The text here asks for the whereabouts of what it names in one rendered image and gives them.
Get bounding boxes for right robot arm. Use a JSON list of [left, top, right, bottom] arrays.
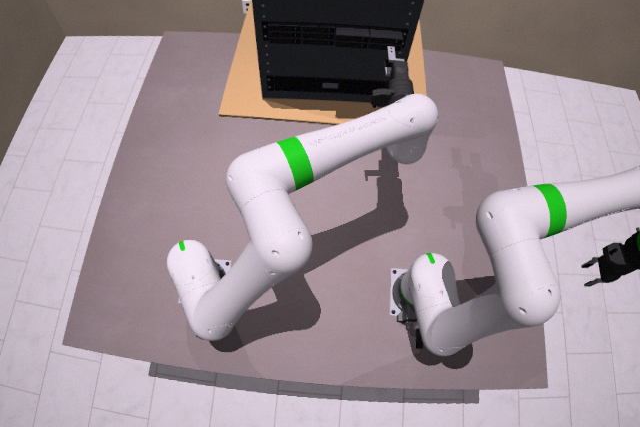
[[392, 166, 640, 356]]

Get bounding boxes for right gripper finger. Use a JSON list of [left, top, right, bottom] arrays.
[[584, 278, 610, 287], [581, 257, 599, 268]]

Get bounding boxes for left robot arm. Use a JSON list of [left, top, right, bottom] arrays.
[[167, 94, 438, 341]]

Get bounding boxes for tan flat board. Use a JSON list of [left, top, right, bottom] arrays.
[[218, 0, 427, 125]]

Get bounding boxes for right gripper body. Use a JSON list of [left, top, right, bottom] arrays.
[[598, 227, 640, 282]]

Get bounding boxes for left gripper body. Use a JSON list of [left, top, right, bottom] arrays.
[[371, 61, 414, 108]]

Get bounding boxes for dark grey metal rack frame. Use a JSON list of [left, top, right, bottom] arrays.
[[252, 0, 424, 103]]

